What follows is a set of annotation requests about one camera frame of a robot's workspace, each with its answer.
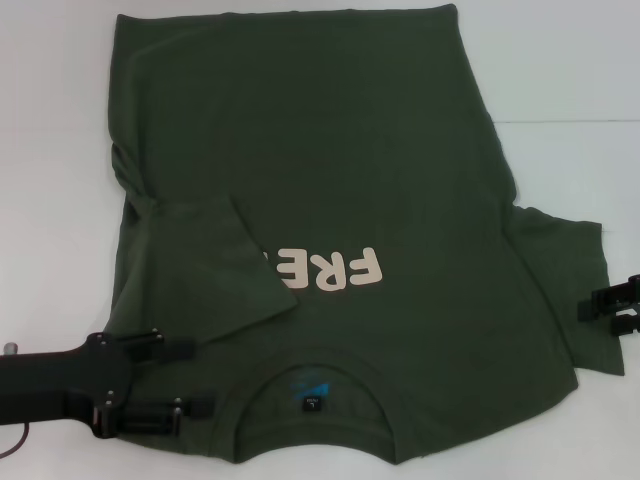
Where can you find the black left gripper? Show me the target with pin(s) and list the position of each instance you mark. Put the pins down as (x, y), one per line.
(60, 385)

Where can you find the small silver metal knob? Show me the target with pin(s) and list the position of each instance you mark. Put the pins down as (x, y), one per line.
(10, 348)

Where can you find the dark green printed t-shirt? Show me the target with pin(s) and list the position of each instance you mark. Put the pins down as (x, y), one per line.
(300, 125)

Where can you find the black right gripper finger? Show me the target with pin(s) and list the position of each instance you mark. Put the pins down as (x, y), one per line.
(627, 325)
(610, 301)

